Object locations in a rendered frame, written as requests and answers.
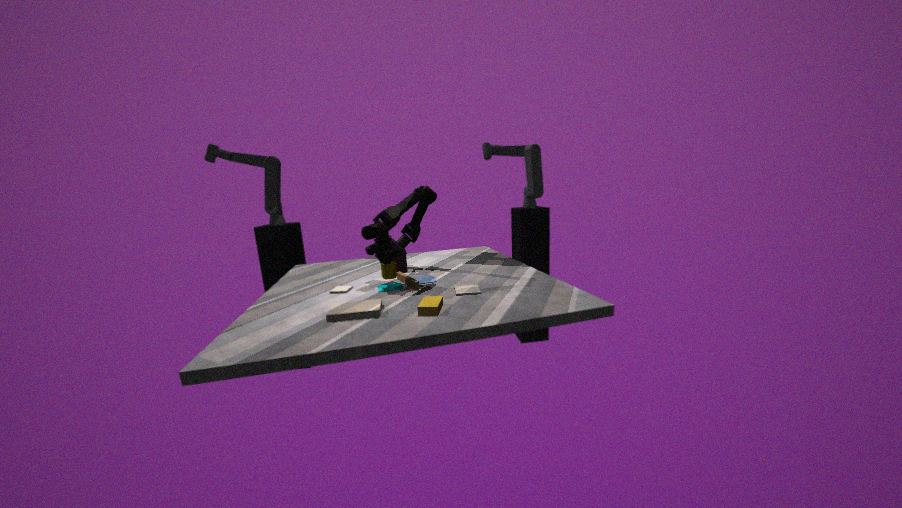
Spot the tan wooden flat bar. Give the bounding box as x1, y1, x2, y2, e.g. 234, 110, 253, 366
397, 272, 419, 290

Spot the yellow rectangular block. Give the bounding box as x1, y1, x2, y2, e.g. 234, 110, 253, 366
417, 296, 443, 315

